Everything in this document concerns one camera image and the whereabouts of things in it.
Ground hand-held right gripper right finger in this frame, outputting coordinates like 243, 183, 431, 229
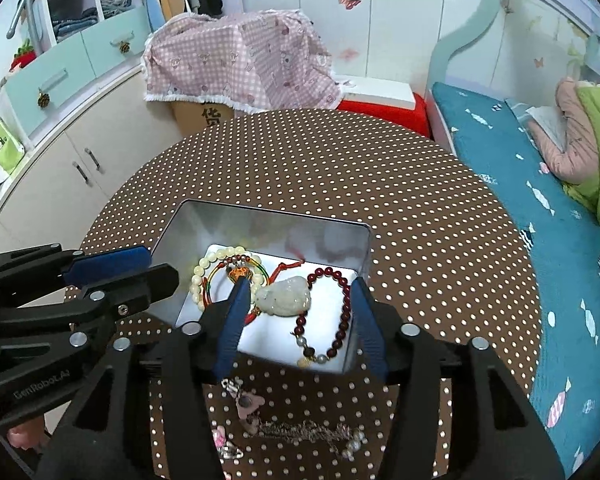
350, 276, 566, 480

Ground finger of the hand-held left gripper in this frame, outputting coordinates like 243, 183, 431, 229
0, 263, 180, 342
0, 242, 153, 312

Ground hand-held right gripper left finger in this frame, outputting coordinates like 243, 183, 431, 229
35, 275, 255, 480

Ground dark red bead bracelet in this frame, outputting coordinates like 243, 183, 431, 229
290, 266, 354, 368

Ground jade pendant with red cord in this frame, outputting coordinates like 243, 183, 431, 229
242, 259, 312, 330

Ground pink heart keychain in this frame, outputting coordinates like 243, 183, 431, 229
221, 377, 264, 435

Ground silver metal tin box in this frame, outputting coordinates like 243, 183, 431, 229
150, 200, 372, 375

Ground pink charm chain bracelet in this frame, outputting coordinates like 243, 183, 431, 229
256, 419, 367, 461

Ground pink hair clip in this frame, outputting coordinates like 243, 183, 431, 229
211, 425, 244, 461

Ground person's left hand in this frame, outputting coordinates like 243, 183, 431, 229
7, 420, 46, 455

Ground green and white box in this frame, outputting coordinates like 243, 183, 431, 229
0, 110, 27, 184

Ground cardboard box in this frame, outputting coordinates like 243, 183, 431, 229
171, 99, 239, 139

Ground mint green drawer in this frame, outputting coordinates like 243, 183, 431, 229
80, 7, 150, 79
5, 47, 95, 132

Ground teal candy-print bed sheet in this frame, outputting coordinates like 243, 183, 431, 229
430, 82, 600, 476

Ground red storage box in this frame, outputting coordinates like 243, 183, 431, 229
337, 91, 431, 138

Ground red and green plush toy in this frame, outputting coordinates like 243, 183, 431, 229
10, 39, 37, 72

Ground white flat box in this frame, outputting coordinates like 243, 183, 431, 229
337, 77, 416, 107

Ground folded blue jeans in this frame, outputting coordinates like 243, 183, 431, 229
52, 7, 99, 42

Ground pink checked cloth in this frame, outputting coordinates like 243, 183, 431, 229
142, 8, 342, 115

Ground folded grey clothes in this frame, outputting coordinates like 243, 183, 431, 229
100, 0, 134, 19

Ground mint green bed frame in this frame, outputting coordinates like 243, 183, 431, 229
425, 0, 512, 142

